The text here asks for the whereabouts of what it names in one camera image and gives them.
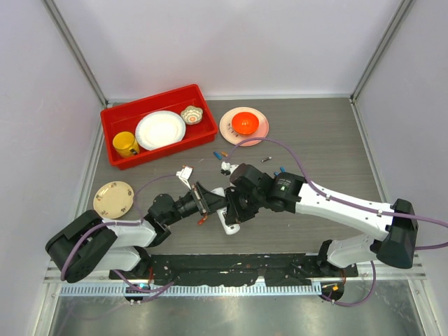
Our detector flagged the orange red battery low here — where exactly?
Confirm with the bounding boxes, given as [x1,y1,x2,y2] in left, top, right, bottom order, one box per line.
[197,216,208,225]

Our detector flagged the cream floral plate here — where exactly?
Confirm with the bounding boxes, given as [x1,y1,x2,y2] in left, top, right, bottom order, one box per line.
[92,181,134,219]

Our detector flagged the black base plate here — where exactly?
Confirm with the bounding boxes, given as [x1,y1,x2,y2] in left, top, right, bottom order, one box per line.
[123,253,358,287]

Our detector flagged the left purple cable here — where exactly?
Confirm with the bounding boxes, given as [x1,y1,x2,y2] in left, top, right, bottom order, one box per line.
[59,174,183,305]

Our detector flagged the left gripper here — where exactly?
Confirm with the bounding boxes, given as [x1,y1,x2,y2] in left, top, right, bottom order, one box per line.
[164,182,227,226]

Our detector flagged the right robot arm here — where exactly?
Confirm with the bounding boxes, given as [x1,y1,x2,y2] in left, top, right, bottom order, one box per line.
[221,162,419,277]

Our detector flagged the purple cable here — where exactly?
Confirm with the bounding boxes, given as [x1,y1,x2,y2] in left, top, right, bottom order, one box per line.
[59,174,183,305]
[227,137,448,309]

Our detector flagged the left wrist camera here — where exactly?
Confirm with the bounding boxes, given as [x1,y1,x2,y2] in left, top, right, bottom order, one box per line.
[176,166,193,190]

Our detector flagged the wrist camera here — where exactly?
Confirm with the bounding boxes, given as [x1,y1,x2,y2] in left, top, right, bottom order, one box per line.
[176,166,193,190]
[220,161,239,176]

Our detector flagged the orange bowl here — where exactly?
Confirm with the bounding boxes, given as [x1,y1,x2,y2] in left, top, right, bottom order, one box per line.
[231,111,260,135]

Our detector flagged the pink plate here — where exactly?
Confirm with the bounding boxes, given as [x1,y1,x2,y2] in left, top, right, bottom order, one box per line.
[219,107,270,146]

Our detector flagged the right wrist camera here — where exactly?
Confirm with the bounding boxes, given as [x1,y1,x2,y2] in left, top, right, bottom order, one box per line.
[220,161,239,176]

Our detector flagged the white paper plate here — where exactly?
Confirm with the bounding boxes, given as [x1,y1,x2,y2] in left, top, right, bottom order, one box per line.
[135,111,186,151]

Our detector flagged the red plastic bin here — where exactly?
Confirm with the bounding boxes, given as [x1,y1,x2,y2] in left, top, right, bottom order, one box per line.
[101,84,218,170]

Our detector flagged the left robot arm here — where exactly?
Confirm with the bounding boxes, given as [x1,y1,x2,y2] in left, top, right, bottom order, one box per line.
[45,183,227,284]

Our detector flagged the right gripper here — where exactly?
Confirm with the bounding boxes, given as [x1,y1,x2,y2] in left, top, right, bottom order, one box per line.
[225,185,264,224]

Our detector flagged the white cable duct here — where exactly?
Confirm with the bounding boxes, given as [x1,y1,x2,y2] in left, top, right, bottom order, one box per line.
[59,281,322,298]

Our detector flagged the small flower-shaped bowl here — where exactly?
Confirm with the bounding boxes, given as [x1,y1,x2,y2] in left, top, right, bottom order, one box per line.
[180,106,203,125]

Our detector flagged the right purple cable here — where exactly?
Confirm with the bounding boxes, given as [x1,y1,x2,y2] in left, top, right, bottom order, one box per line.
[227,137,448,309]

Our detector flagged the yellow mug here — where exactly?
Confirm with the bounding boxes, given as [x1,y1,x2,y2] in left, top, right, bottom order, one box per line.
[113,132,140,158]

